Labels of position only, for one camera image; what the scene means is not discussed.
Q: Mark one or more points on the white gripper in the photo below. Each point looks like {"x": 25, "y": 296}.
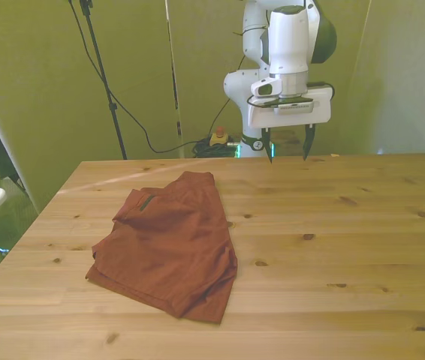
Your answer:
{"x": 291, "y": 119}

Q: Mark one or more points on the rust red shorts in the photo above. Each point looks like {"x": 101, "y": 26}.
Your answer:
{"x": 175, "y": 247}

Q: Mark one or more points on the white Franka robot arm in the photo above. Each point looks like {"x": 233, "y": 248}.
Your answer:
{"x": 287, "y": 45}

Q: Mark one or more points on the yellow emergency stop box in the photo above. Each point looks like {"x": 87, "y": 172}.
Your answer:
{"x": 220, "y": 139}

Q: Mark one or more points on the black tripod stand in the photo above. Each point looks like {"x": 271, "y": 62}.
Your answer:
{"x": 115, "y": 112}

